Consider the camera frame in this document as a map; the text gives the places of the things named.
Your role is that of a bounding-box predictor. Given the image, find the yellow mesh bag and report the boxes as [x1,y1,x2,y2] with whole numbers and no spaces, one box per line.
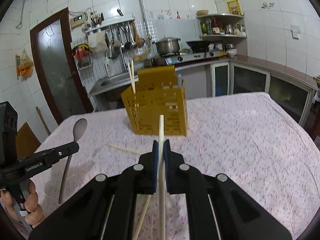
[134,47,152,63]

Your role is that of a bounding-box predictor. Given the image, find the white wall controller box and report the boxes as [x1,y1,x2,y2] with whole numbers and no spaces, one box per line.
[70,15,85,28]

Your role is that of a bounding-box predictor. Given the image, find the white corner shelf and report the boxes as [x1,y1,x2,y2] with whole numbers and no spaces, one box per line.
[196,13,248,39]

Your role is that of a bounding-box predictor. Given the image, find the brown door with frosted glass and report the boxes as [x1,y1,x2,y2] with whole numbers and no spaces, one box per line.
[30,7,94,125]

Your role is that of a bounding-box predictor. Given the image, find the black ladle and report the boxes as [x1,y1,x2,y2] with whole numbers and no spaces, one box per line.
[122,25,133,50]

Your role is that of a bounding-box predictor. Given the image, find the wooden chopstick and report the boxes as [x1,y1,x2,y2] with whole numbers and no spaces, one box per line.
[130,60,137,94]
[127,62,136,94]
[108,143,141,155]
[132,194,152,240]
[157,115,167,240]

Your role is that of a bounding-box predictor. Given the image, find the yellow wall poster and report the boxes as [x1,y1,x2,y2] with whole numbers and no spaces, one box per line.
[226,0,242,15]

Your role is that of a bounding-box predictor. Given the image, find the small steel pot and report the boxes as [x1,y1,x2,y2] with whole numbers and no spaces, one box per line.
[144,58,160,68]

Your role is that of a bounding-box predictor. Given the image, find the wooden spatula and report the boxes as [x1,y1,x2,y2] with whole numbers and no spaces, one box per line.
[134,22,142,43]

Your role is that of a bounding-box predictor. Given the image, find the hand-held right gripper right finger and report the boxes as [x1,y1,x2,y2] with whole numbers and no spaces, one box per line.
[164,140,293,240]

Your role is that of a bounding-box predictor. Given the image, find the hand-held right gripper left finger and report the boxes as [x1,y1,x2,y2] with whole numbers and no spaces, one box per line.
[29,141,159,240]

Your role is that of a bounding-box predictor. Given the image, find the yellow and red hanging bundle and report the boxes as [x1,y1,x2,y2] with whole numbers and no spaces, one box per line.
[71,44,92,60]

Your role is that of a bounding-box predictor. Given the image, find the steel gas stove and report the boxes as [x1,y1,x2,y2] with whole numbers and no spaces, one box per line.
[160,51,225,64]

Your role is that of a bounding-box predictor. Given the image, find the white hanging bag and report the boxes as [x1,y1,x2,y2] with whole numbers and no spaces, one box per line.
[87,31,107,52]

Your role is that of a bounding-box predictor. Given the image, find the grey wall pipe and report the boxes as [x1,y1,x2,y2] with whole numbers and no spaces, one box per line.
[16,0,150,40]

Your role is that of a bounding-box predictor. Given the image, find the row of condiment bottles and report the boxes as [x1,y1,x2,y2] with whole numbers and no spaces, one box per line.
[200,17,247,36]

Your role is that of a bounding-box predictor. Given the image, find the metal wall rack shelf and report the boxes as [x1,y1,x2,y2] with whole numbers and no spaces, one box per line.
[84,17,137,34]

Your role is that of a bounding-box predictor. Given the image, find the black mesh strainer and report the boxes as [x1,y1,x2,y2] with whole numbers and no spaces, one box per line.
[106,46,120,59]

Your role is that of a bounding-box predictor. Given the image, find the metal cutlery cup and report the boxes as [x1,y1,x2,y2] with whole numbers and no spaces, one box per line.
[90,12,104,28]

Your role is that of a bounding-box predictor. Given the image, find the metal spoon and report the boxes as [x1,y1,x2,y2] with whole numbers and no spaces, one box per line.
[58,118,88,204]

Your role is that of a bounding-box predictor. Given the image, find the hanging orange plastic bags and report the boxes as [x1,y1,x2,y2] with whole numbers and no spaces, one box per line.
[15,50,35,82]

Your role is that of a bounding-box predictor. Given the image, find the floral tablecloth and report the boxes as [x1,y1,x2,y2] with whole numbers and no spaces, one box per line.
[15,92,320,240]

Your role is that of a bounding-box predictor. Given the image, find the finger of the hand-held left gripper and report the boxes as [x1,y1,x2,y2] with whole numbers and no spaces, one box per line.
[47,141,80,165]

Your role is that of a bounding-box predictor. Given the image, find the wooden board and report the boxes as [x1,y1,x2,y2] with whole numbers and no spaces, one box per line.
[15,122,42,159]

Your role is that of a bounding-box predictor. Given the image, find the yellow slotted utensil holder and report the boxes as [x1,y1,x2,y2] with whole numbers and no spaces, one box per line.
[121,64,188,137]

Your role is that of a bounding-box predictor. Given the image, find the black wok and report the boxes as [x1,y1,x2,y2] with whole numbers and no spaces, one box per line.
[185,39,212,50]

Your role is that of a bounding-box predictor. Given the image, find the steel cooking pot with lid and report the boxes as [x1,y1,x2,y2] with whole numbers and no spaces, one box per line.
[152,37,181,55]

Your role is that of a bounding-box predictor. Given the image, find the person's left hand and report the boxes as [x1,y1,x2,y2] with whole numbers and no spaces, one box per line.
[0,179,46,227]

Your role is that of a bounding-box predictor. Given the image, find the stacked white bowls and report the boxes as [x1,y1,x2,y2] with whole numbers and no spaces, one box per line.
[225,44,237,57]

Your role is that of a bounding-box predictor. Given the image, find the wooden stick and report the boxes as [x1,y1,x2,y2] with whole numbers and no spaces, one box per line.
[36,106,51,135]

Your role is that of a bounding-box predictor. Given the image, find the stainless steel sink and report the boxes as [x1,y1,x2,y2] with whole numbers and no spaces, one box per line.
[88,74,140,112]

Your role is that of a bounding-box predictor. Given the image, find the kitchen counter cabinets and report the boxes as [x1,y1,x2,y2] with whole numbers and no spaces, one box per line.
[175,54,318,128]

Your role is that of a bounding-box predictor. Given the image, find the wire wall basket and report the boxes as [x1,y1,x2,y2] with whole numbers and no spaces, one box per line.
[77,56,93,71]

